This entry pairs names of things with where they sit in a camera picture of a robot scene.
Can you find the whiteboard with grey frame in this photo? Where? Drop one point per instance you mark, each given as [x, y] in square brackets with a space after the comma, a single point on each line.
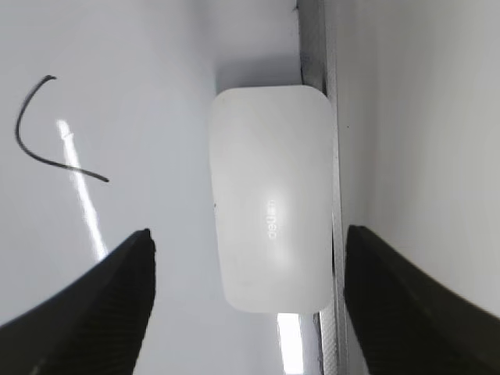
[104, 132]

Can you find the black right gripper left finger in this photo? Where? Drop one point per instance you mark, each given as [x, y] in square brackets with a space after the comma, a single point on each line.
[96, 325]

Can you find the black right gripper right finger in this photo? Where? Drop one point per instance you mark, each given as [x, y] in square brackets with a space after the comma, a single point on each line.
[408, 323]

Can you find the white whiteboard eraser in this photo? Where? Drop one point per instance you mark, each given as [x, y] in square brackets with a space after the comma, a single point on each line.
[271, 165]

